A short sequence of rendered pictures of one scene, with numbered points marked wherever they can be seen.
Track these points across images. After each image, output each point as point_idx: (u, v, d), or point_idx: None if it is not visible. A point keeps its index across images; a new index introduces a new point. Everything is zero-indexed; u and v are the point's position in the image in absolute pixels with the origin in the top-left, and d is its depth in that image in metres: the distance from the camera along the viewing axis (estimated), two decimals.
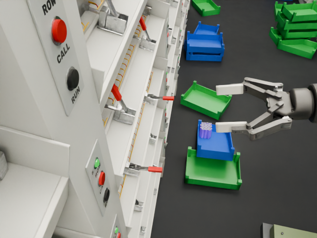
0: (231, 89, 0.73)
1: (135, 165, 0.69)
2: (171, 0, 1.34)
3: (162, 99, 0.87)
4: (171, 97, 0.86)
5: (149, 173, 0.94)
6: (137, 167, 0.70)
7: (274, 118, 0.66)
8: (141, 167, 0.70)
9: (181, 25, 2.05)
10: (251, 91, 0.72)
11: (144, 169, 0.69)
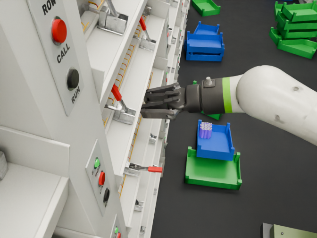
0: None
1: (135, 165, 0.69)
2: (171, 0, 1.34)
3: None
4: None
5: (149, 173, 0.94)
6: (137, 167, 0.70)
7: (170, 91, 0.76)
8: (141, 167, 0.70)
9: (181, 25, 2.05)
10: (151, 106, 0.76)
11: (144, 169, 0.69)
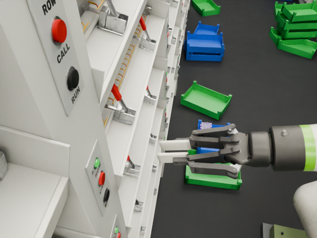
0: (177, 145, 0.63)
1: None
2: (171, 0, 1.34)
3: (147, 89, 0.85)
4: None
5: (149, 173, 0.94)
6: (131, 166, 0.69)
7: (227, 162, 0.59)
8: (130, 163, 0.69)
9: (181, 25, 2.05)
10: (202, 144, 0.62)
11: (128, 162, 0.68)
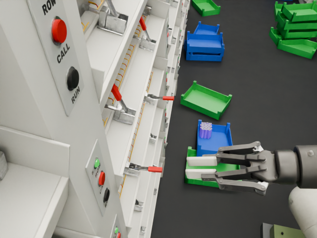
0: (204, 161, 0.66)
1: (135, 165, 0.69)
2: (171, 0, 1.34)
3: (162, 99, 0.87)
4: (171, 97, 0.86)
5: (149, 173, 0.94)
6: (137, 167, 0.70)
7: (254, 178, 0.62)
8: (141, 167, 0.70)
9: (181, 25, 2.05)
10: (229, 161, 0.65)
11: (144, 169, 0.69)
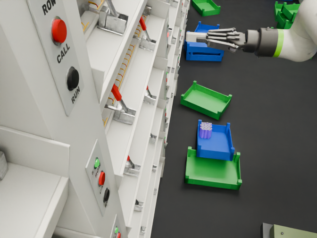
0: (197, 36, 0.95)
1: None
2: (171, 0, 1.34)
3: (147, 89, 0.85)
4: None
5: (149, 173, 0.94)
6: (131, 166, 0.69)
7: None
8: (130, 163, 0.69)
9: (181, 25, 2.05)
10: None
11: (128, 162, 0.68)
